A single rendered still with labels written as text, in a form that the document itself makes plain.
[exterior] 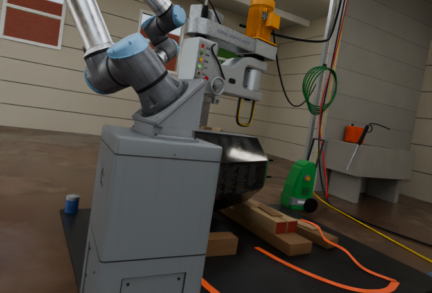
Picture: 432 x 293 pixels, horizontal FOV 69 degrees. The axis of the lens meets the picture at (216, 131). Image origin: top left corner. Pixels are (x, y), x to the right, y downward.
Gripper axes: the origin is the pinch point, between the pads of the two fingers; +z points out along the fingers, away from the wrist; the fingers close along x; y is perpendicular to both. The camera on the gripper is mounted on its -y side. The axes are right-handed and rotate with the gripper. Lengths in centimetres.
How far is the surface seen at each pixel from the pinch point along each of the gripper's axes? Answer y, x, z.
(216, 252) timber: -131, 12, -6
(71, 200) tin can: -108, -108, 1
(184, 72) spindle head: -45, -40, -97
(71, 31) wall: -114, -549, -412
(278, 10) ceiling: -197, -154, -744
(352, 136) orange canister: -275, 74, -334
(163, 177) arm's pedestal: -16.6, 32.9, 33.0
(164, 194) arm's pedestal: -22, 33, 36
